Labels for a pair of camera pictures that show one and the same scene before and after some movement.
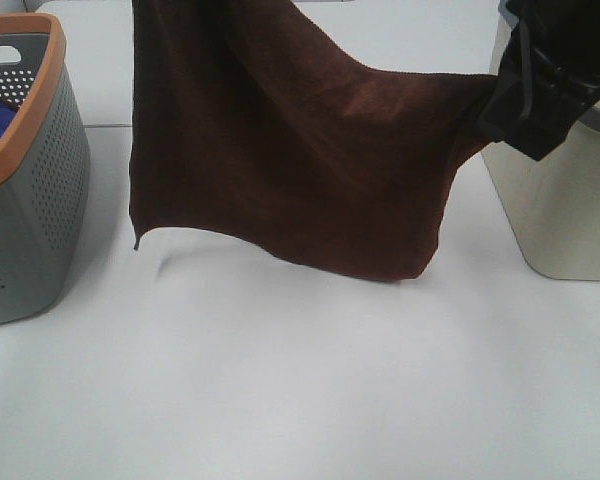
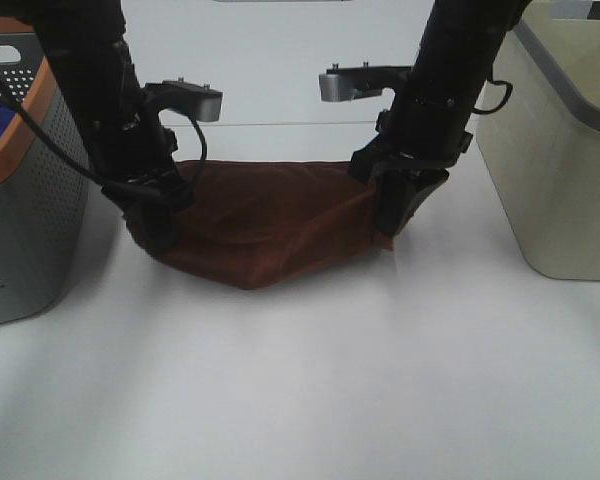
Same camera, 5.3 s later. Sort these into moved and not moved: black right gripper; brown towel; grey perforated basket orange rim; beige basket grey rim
Moved: black right gripper; brown towel
Not moved: beige basket grey rim; grey perforated basket orange rim
